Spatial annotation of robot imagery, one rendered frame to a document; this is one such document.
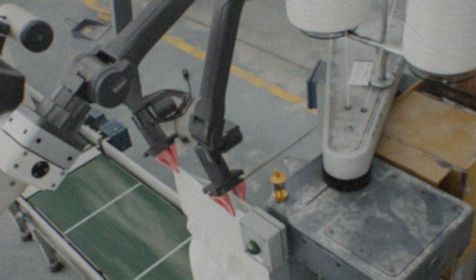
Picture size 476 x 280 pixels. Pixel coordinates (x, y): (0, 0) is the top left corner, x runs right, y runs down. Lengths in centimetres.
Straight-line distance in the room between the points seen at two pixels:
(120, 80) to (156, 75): 296
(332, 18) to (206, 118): 42
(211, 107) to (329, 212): 46
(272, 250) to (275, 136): 234
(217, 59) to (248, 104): 231
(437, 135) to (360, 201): 24
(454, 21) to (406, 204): 32
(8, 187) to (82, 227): 126
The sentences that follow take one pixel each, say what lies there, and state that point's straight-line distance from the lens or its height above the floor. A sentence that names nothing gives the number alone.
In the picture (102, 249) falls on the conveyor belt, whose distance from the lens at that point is 244.
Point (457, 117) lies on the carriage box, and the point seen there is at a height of 133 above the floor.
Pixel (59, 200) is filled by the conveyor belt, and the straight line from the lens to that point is 272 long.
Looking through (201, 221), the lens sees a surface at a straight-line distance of 175.
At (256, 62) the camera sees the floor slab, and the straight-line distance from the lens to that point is 405.
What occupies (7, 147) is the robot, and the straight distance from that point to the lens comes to 112.
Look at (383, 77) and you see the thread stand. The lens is 122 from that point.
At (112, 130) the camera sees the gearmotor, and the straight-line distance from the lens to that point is 299.
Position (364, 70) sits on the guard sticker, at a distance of 127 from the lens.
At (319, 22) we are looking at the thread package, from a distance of 116.
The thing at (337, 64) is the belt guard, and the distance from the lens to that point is 129.
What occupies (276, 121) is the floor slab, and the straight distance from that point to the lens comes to 349.
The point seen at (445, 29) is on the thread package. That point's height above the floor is 161.
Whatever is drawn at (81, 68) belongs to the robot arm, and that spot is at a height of 155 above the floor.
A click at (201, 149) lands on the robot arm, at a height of 119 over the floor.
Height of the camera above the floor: 210
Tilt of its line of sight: 39 degrees down
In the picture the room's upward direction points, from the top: 9 degrees counter-clockwise
